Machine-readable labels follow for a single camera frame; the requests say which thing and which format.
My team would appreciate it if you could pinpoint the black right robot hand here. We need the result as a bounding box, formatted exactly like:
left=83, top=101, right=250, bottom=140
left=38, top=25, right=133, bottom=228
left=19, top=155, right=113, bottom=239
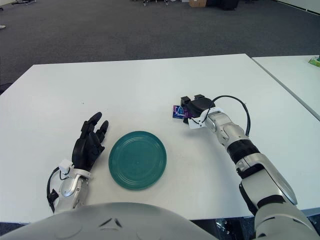
left=180, top=94, right=216, bottom=126

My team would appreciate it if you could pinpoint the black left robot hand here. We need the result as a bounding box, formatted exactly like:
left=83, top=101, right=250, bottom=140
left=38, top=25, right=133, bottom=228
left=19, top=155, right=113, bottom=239
left=71, top=111, right=110, bottom=172

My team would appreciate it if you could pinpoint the purple gum box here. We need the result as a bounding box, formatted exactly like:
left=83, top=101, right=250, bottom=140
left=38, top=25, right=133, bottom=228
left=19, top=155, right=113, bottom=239
left=171, top=104, right=193, bottom=120

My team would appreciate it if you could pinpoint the green round plate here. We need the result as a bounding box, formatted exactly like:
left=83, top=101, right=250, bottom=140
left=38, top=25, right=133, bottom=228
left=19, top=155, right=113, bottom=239
left=108, top=131, right=168, bottom=191

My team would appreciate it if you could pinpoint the grey robot torso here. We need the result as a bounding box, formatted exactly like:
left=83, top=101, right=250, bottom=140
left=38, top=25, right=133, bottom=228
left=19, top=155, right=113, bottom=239
left=0, top=201, right=216, bottom=240

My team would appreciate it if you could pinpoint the white neighbouring table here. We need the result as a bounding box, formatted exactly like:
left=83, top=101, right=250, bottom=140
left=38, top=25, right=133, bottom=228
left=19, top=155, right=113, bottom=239
left=250, top=54, right=320, bottom=122

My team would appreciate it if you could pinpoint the black cabinet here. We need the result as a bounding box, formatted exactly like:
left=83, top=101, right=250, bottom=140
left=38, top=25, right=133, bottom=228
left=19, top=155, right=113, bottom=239
left=219, top=0, right=237, bottom=11

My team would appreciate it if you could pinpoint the wheeled cart base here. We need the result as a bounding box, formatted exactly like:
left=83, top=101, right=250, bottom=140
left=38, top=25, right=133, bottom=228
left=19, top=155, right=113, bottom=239
left=129, top=0, right=188, bottom=7

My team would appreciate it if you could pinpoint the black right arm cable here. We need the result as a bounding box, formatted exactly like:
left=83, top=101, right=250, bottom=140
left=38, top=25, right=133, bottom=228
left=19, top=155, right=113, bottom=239
left=212, top=94, right=252, bottom=137

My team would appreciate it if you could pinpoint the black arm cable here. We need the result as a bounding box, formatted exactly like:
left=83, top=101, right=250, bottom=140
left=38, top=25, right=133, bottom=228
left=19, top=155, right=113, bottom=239
left=46, top=167, right=62, bottom=213
left=212, top=94, right=252, bottom=137

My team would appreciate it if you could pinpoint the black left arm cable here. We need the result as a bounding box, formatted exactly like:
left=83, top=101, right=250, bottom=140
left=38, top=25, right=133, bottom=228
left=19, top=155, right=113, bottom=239
left=46, top=167, right=62, bottom=213

